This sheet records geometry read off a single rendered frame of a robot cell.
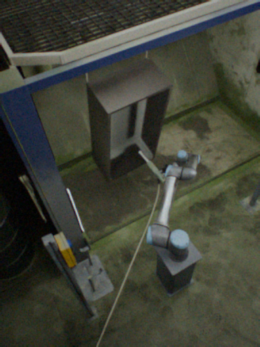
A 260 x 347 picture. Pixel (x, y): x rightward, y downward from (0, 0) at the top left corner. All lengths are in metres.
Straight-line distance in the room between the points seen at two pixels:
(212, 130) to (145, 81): 2.13
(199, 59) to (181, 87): 0.46
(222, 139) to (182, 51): 1.29
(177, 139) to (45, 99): 1.78
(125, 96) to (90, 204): 1.69
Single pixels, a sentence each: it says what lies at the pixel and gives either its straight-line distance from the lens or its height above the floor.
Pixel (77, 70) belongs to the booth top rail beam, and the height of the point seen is 2.26.
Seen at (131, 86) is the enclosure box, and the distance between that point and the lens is 2.61.
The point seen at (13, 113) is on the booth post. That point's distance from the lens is 1.79.
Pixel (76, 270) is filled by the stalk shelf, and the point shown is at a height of 0.79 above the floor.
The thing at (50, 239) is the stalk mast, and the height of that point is 1.64.
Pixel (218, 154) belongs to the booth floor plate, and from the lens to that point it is 4.32.
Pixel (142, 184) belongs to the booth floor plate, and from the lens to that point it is 3.93.
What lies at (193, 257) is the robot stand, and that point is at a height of 0.64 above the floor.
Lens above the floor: 3.25
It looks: 53 degrees down
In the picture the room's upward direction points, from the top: 5 degrees counter-clockwise
